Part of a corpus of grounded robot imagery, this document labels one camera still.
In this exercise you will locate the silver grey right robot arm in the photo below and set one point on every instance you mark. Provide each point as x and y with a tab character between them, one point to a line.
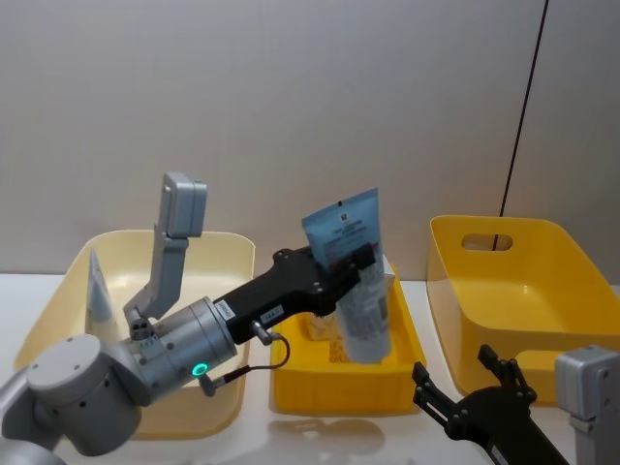
588	382

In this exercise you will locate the yellow patterned packet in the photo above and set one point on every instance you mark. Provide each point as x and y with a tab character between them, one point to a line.
322	331

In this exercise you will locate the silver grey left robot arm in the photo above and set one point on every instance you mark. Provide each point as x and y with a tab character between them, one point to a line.
184	339

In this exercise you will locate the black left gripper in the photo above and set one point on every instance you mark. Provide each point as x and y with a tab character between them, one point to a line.
286	286

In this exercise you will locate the blue squeeze tube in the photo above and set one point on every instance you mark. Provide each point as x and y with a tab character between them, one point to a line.
339	227

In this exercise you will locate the pale blue white tube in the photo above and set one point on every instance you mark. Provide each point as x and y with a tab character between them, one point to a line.
99	300

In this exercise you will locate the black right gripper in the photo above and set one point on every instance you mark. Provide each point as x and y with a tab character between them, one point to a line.
499	421

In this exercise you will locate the small yellow plastic crate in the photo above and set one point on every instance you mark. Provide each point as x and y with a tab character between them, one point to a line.
339	392

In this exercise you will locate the pale cream plastic bin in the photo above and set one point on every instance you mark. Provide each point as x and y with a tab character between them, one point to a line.
213	271

